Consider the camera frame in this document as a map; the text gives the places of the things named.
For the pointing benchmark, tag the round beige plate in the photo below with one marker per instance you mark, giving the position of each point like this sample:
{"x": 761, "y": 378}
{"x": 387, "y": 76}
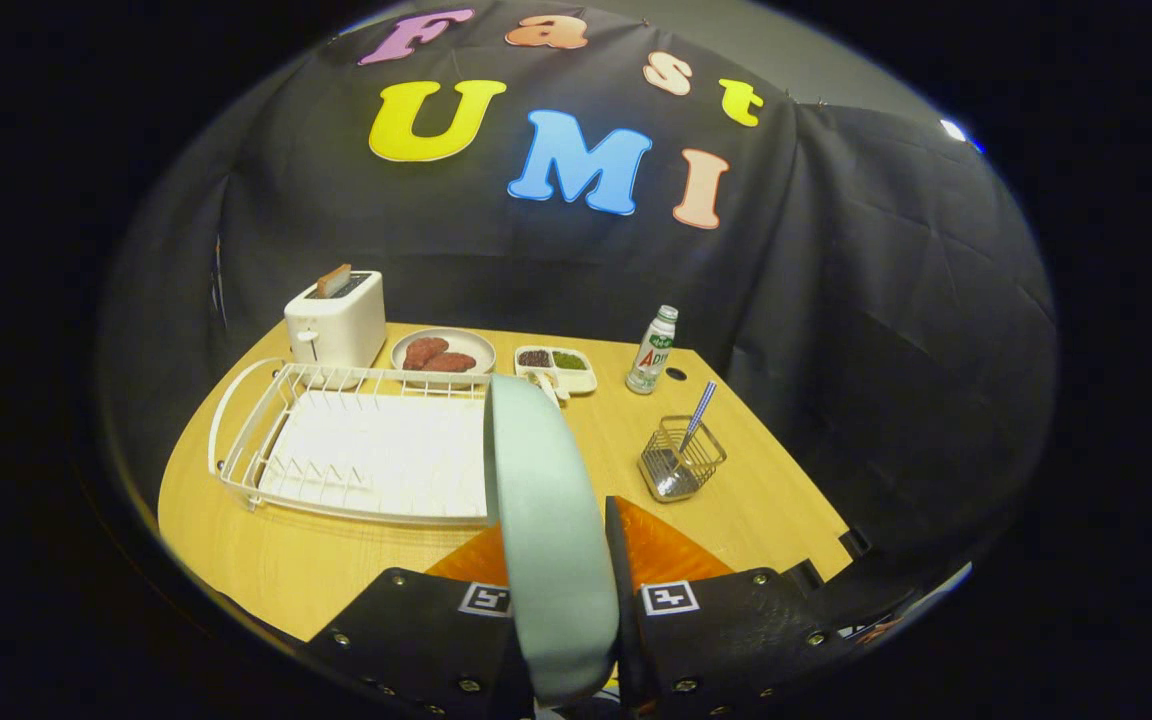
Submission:
{"x": 471, "y": 343}

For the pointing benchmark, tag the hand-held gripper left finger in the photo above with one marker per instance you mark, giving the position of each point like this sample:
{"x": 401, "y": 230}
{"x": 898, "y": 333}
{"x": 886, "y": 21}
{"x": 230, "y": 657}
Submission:
{"x": 416, "y": 640}

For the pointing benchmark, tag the brown meat piece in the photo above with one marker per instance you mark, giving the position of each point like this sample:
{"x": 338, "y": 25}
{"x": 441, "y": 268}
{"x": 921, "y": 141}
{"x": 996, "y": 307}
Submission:
{"x": 454, "y": 362}
{"x": 424, "y": 351}

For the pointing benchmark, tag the white green label bottle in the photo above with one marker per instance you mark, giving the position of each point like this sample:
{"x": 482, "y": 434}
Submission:
{"x": 651, "y": 355}

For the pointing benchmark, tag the white divided tray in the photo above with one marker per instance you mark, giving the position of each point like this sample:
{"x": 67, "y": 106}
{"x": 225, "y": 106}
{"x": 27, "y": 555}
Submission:
{"x": 556, "y": 372}

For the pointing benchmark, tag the black backdrop cloth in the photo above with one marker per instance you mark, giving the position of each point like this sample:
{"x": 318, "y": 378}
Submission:
{"x": 836, "y": 300}

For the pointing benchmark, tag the toast slice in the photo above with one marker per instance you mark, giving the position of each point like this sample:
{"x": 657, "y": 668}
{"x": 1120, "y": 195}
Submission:
{"x": 333, "y": 281}

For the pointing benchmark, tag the pale green plate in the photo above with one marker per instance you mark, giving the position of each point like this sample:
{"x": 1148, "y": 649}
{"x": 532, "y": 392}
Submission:
{"x": 551, "y": 540}

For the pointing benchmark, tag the white toaster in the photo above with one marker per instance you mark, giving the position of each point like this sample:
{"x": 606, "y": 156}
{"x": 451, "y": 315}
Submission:
{"x": 336, "y": 330}

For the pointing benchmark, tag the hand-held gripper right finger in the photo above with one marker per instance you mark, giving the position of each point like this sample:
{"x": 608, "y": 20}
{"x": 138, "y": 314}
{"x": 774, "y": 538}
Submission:
{"x": 616, "y": 560}

